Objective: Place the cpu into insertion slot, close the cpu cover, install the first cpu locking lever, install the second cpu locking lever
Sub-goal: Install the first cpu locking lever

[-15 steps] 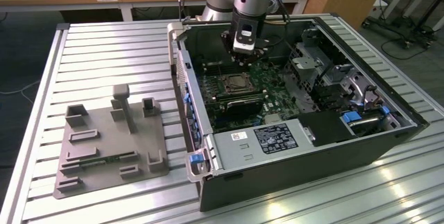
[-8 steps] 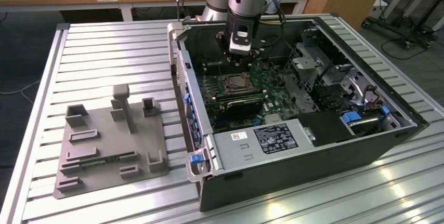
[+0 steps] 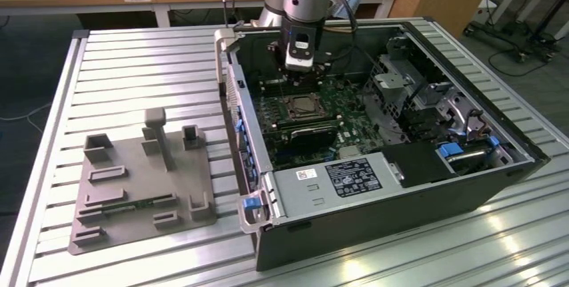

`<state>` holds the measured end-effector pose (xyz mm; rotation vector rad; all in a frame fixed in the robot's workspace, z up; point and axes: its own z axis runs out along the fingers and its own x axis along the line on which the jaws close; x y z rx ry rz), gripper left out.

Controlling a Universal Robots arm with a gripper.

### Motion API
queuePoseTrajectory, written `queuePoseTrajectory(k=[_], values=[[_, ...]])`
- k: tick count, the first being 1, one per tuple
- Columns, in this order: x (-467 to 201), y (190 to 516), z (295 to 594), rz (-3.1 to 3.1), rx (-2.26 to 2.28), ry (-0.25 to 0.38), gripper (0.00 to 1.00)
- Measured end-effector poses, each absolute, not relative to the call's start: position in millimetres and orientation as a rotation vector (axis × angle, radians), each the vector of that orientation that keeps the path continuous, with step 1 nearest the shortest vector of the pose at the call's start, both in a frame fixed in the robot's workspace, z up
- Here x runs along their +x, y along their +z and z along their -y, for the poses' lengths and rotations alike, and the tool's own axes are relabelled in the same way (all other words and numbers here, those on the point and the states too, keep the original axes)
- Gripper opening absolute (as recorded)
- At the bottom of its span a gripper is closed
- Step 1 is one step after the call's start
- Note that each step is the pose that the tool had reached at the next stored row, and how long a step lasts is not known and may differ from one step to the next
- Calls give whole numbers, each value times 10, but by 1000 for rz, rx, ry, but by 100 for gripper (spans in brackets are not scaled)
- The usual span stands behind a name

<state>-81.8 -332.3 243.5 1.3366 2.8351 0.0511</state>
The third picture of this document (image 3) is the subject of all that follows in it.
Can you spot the green RAM stick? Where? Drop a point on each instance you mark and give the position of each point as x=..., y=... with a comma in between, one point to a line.
x=133, y=206

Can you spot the silver-topped CPU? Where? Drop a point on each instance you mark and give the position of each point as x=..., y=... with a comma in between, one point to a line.
x=305, y=105

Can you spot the black plastic shroud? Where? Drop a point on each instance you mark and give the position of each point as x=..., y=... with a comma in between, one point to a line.
x=418, y=165

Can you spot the grey plastic bracket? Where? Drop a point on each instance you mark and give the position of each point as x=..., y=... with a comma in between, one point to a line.
x=391, y=87

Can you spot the black power supply label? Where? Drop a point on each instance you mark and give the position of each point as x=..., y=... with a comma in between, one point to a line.
x=352, y=177

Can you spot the small silver heatsink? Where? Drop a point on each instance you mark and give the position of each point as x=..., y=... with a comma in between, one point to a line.
x=355, y=153

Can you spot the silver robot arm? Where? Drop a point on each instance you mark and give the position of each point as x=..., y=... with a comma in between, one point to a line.
x=305, y=0

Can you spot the small blue clip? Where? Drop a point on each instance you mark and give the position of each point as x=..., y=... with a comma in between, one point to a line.
x=492, y=142

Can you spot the grey parts rack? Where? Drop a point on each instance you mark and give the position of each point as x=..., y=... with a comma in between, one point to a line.
x=141, y=180

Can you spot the thin metal locking lever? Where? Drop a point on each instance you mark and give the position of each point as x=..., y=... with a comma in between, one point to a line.
x=283, y=88

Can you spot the CPU socket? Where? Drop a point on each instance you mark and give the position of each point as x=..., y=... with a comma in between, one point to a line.
x=289, y=113

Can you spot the black open PC case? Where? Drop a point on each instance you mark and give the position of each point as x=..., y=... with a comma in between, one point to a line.
x=378, y=233

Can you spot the blue case latch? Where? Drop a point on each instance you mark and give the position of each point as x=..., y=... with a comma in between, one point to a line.
x=251, y=203

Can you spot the metal drive cage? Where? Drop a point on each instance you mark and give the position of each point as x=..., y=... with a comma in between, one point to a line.
x=391, y=64

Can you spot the black graphics card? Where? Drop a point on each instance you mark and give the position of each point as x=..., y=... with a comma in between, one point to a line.
x=311, y=140

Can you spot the green motherboard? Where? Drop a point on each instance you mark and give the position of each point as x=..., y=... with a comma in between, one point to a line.
x=355, y=134

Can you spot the blue card retainer clip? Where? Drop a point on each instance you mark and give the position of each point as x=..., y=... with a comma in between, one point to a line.
x=239, y=124

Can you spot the silver power supply unit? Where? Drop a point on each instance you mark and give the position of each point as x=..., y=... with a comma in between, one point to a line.
x=305, y=200

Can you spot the white and grey wrist camera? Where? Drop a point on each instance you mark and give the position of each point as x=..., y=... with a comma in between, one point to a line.
x=296, y=62

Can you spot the white and red sticker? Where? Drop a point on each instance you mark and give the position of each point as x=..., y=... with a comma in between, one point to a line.
x=305, y=174

